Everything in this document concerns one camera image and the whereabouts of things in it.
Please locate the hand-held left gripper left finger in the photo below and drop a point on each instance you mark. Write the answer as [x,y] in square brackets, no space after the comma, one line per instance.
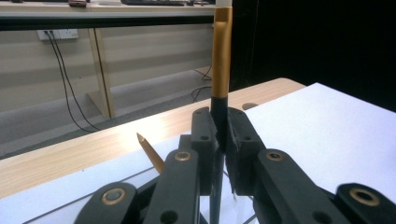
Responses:
[205,140]

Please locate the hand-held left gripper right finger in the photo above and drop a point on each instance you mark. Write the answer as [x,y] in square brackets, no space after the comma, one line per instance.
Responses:
[243,143]

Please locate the black pen with gold cap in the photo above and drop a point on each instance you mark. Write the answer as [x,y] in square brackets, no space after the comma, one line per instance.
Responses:
[221,56]
[151,154]

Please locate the black curtain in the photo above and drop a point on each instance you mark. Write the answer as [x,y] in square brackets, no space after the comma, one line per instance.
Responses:
[311,46]

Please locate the beige desk leg panel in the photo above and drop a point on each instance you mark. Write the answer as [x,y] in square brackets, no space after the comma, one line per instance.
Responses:
[102,77]

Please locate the beige office desk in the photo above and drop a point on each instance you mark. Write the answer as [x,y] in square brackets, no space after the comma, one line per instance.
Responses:
[93,14]

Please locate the small brown device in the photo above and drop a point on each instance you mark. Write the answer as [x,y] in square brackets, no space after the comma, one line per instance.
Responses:
[77,3]

